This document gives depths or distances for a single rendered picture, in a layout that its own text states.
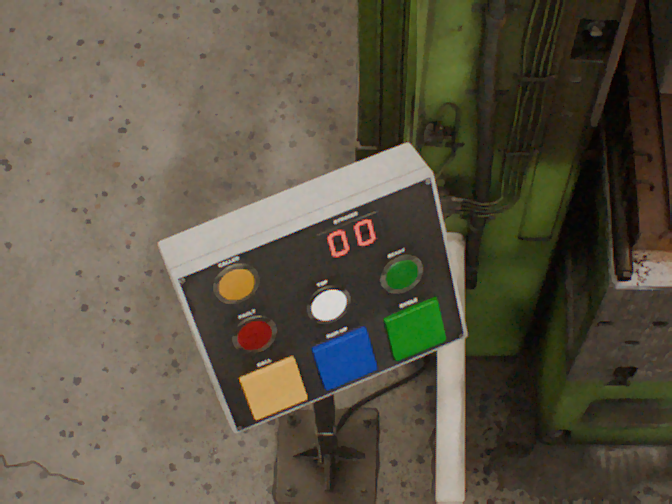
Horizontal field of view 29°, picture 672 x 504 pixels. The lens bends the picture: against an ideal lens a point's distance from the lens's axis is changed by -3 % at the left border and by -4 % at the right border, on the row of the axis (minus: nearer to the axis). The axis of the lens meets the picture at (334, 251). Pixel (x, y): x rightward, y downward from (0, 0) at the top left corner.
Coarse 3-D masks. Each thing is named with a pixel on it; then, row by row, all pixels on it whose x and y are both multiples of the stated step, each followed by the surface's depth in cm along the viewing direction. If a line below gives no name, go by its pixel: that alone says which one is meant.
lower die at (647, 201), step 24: (648, 0) 197; (648, 24) 196; (624, 48) 194; (648, 48) 194; (648, 72) 192; (624, 96) 194; (648, 96) 191; (624, 120) 194; (648, 120) 189; (624, 144) 194; (648, 144) 188; (648, 168) 186; (648, 192) 185; (648, 216) 183; (648, 240) 185
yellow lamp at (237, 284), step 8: (232, 272) 160; (240, 272) 160; (248, 272) 160; (224, 280) 160; (232, 280) 160; (240, 280) 161; (248, 280) 161; (224, 288) 160; (232, 288) 161; (240, 288) 161; (248, 288) 162; (224, 296) 161; (232, 296) 161; (240, 296) 162
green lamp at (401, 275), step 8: (400, 264) 168; (408, 264) 168; (392, 272) 168; (400, 272) 168; (408, 272) 169; (416, 272) 169; (392, 280) 169; (400, 280) 169; (408, 280) 170; (392, 288) 169; (400, 288) 170
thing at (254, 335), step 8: (248, 328) 165; (256, 328) 165; (264, 328) 166; (240, 336) 165; (248, 336) 166; (256, 336) 166; (264, 336) 167; (240, 344) 166; (248, 344) 166; (256, 344) 167; (264, 344) 167
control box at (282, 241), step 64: (320, 192) 164; (384, 192) 161; (192, 256) 160; (256, 256) 160; (320, 256) 163; (384, 256) 167; (448, 256) 170; (192, 320) 162; (256, 320) 165; (320, 320) 168; (448, 320) 176; (320, 384) 175
